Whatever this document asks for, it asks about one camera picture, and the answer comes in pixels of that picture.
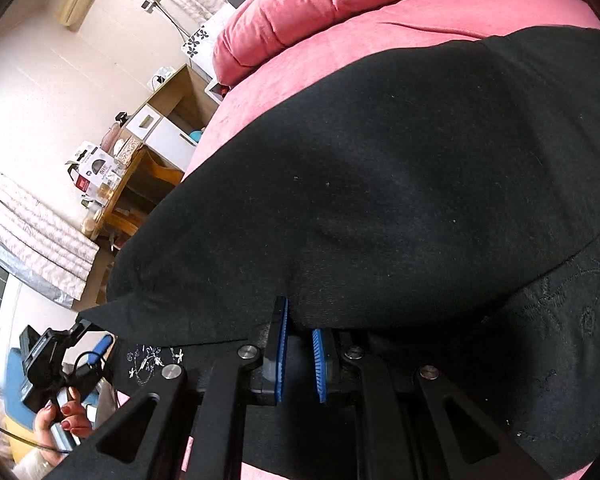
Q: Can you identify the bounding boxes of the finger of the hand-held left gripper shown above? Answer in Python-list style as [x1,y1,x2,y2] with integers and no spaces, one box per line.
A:
[73,335,117,377]
[55,320,93,350]

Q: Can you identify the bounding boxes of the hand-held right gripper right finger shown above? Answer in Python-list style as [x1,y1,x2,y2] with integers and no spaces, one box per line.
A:
[311,329,553,480]

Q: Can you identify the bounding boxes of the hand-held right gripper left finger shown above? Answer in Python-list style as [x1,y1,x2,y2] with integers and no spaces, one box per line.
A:
[45,296,291,480]

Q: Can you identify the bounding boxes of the black pants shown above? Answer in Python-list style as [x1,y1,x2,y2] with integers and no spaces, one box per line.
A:
[77,25,600,477]

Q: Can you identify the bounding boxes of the person's left forearm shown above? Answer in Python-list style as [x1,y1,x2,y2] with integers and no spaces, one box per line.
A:
[10,447,58,480]

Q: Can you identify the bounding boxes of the person's left hand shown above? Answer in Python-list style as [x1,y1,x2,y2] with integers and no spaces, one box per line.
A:
[35,387,94,454]

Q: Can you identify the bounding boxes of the blue cloth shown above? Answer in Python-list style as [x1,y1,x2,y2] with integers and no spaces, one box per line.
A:
[6,347,32,413]

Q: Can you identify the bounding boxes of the brown wooden shelf unit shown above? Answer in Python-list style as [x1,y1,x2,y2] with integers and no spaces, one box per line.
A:
[86,144,187,251]

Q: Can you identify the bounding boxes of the red white black box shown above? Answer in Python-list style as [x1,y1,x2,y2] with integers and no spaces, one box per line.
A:
[76,144,117,194]

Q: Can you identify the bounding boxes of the patterned tissue box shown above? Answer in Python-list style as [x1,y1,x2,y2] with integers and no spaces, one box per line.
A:
[114,135,147,162]

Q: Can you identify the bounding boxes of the wood and white desk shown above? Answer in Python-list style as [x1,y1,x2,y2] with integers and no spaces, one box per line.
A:
[124,64,218,172]

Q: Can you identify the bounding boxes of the white grey nightstand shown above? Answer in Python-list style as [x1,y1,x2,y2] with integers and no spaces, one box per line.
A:
[204,79,232,107]

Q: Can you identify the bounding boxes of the pink bed sheet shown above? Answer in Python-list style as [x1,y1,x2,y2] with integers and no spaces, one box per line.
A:
[115,0,600,480]

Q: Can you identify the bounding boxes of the white flower-print headboard panel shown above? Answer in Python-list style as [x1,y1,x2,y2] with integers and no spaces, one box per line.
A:
[181,4,233,73]

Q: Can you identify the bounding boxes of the black cable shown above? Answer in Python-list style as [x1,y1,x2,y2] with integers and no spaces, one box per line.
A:
[0,416,61,456]

